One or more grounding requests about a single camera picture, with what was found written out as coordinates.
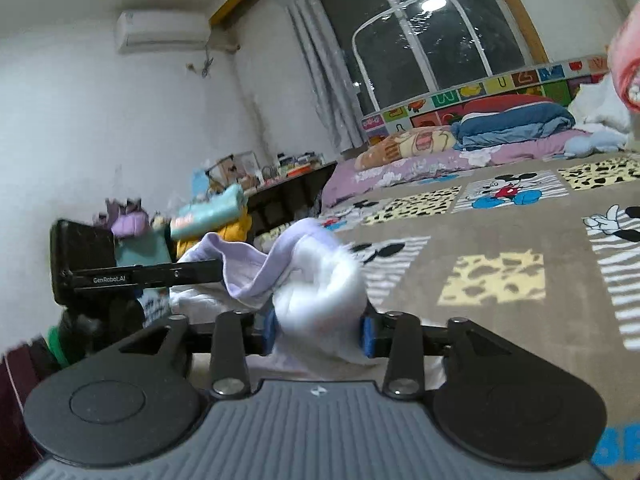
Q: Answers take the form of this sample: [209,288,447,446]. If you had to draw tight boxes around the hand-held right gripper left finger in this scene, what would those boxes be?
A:
[119,309,277,397]

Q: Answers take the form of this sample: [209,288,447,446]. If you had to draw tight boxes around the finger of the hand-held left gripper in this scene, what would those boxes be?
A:
[149,259,223,288]

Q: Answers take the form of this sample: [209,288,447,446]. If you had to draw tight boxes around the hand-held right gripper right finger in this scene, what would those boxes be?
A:
[359,311,507,397]

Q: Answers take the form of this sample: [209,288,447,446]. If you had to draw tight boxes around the white floral shirt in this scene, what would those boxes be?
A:
[169,217,447,382]

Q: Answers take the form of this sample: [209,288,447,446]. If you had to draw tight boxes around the purple plush bag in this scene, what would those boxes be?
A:
[104,197,151,240]

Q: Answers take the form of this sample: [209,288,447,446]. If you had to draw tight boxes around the yellow folded cloth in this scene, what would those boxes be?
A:
[175,212,253,256]

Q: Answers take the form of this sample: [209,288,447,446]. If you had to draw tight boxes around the green object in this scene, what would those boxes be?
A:
[47,325,76,368]

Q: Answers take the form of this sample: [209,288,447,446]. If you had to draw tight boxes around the dark desk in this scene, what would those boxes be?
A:
[245,160,338,241]

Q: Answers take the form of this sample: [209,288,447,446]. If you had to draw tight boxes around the desk clutter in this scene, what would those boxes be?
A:
[192,150,337,193]

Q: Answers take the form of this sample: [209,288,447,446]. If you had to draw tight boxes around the dark red cloth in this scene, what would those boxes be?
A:
[0,342,58,480]

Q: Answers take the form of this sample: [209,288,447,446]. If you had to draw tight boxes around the purple floral bed sheet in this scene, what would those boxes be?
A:
[320,130,591,211]

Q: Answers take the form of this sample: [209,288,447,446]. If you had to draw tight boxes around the printed cartoon blanket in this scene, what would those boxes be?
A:
[192,150,640,471]

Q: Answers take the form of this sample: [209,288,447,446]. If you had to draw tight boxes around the orange printed pillow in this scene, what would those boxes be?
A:
[354,127,458,171]

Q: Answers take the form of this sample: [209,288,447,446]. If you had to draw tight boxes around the white air conditioner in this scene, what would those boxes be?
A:
[116,9,211,53]

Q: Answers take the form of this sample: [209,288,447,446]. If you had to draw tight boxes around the white curtain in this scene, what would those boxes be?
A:
[280,0,366,153]

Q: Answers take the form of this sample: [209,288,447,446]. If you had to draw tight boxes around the blue folded quilt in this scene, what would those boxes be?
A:
[452,102,577,150]

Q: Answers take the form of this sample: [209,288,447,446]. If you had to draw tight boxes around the colourful foam headboard mat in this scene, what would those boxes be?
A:
[360,54,612,148]

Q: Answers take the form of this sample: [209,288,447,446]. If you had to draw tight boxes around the red pillow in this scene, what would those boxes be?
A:
[462,94,551,116]

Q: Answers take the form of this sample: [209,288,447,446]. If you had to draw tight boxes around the light blue plush toy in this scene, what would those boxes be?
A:
[565,132,628,157]

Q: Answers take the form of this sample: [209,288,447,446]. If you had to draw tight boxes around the window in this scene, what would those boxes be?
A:
[307,0,531,116]

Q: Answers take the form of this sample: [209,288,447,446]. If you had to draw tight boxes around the white cloth pile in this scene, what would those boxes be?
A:
[567,72,640,136]

